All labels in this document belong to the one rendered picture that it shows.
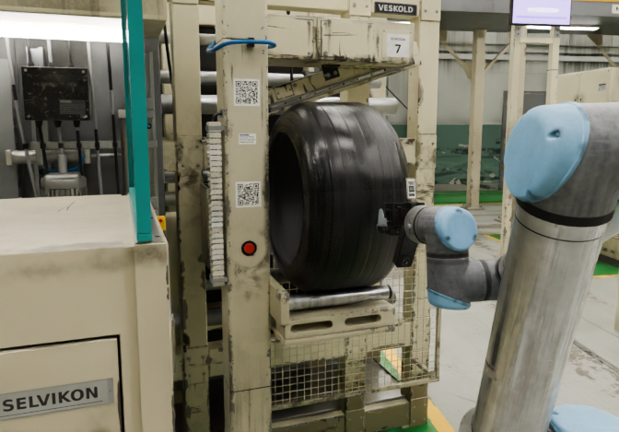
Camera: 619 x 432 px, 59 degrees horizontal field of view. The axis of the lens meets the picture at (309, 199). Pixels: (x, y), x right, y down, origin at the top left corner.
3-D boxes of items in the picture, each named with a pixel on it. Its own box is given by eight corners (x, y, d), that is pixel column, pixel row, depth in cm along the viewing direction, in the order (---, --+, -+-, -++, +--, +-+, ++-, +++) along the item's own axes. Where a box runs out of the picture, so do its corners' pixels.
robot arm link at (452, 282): (487, 311, 114) (485, 252, 114) (434, 314, 113) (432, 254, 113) (471, 302, 123) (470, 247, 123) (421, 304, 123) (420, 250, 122)
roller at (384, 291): (286, 309, 156) (283, 293, 158) (282, 312, 160) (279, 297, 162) (393, 296, 168) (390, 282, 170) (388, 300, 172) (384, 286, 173)
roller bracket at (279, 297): (280, 327, 154) (280, 294, 152) (249, 287, 191) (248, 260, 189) (291, 326, 155) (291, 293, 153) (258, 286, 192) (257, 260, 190)
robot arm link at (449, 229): (443, 255, 111) (441, 206, 111) (412, 250, 123) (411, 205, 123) (482, 252, 114) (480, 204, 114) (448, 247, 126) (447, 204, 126)
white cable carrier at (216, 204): (213, 286, 158) (208, 122, 152) (210, 282, 163) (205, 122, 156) (227, 285, 160) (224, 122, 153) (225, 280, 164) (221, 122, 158)
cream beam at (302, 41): (251, 58, 178) (251, 11, 176) (236, 65, 201) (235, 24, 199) (414, 64, 198) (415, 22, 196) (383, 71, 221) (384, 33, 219)
